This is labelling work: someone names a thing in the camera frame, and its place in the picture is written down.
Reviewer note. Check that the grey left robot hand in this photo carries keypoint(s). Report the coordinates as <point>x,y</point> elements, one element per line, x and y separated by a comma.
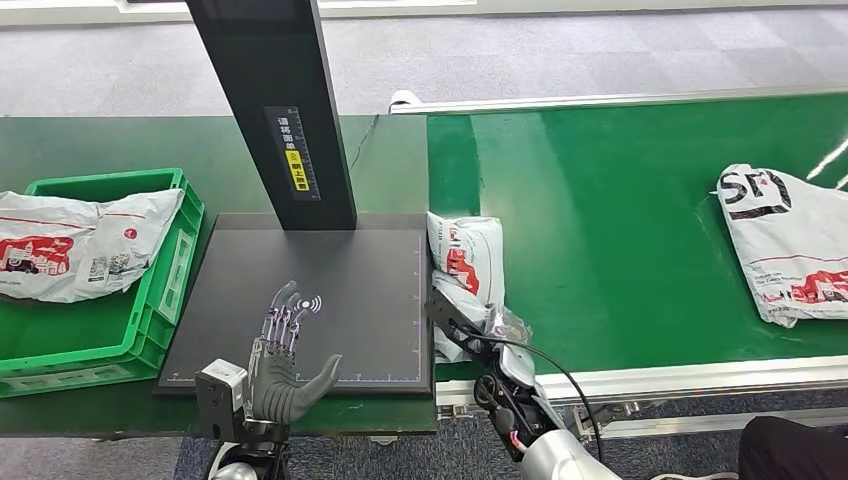
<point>275,391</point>

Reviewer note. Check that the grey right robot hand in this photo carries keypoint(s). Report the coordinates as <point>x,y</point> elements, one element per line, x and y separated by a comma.
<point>509,328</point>

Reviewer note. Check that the small white red-print mailer package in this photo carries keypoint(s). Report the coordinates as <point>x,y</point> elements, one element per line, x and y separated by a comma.
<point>464,245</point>

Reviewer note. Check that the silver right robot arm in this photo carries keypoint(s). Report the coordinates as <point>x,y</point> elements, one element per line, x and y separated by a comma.
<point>563,457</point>

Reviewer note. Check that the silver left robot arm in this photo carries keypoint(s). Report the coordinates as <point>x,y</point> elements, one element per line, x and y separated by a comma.
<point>245,460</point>

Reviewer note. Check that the green conveyor belt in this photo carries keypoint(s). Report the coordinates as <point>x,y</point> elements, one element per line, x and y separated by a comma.
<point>609,232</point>

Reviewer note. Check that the white mailer package with QR codes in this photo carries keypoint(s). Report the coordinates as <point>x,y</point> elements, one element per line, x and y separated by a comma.
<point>73,245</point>

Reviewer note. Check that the white conveyor end cap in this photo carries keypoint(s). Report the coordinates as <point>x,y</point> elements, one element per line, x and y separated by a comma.
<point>401,99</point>

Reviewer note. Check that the green plastic crate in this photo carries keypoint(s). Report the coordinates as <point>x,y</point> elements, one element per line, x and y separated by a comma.
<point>149,318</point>

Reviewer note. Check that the person's shoe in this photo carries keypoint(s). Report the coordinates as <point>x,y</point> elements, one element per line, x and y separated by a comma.
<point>696,476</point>

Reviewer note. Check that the black and yellow column label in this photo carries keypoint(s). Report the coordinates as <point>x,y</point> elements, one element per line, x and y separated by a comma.
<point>293,152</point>

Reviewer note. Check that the large white mailer black letters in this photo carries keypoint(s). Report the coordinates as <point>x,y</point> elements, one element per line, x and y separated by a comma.
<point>788,252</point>

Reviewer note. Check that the black scanner column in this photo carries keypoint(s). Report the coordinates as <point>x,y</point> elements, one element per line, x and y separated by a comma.
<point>285,66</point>

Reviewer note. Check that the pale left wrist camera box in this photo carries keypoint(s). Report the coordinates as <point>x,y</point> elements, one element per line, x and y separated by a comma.
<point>218,397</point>

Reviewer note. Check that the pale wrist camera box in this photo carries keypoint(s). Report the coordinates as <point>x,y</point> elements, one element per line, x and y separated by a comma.
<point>444,311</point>
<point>218,397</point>

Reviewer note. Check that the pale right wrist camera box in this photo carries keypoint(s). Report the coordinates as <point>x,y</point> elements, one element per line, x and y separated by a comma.
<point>444,311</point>

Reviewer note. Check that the black scanner base plate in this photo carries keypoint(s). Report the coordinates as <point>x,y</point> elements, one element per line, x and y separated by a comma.
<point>358,278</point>

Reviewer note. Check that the aluminium conveyor frame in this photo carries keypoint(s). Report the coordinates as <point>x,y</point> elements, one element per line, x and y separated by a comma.
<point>696,381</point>

